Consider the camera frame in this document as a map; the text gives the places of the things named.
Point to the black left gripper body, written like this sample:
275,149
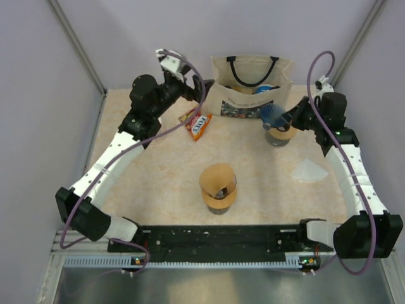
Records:
188,93

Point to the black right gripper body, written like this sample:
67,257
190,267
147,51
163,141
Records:
305,117

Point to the blue ribbed dripper cone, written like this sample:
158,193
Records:
272,116

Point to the white paper sheet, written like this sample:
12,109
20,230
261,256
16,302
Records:
308,171

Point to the brown paper coffee filter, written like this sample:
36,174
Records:
218,181

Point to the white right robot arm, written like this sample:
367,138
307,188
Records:
369,223

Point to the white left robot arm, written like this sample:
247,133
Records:
80,205

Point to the orange Fox's candy bag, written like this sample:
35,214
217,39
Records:
197,125

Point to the grey ribbed glass mug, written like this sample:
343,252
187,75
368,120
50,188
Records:
275,141

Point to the beige floral tote bag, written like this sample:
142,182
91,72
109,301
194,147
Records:
244,84

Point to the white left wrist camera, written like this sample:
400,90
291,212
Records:
170,61

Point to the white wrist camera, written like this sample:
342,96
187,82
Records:
323,86
170,61

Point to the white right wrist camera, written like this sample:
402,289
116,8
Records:
323,86

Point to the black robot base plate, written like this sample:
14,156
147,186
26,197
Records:
225,243

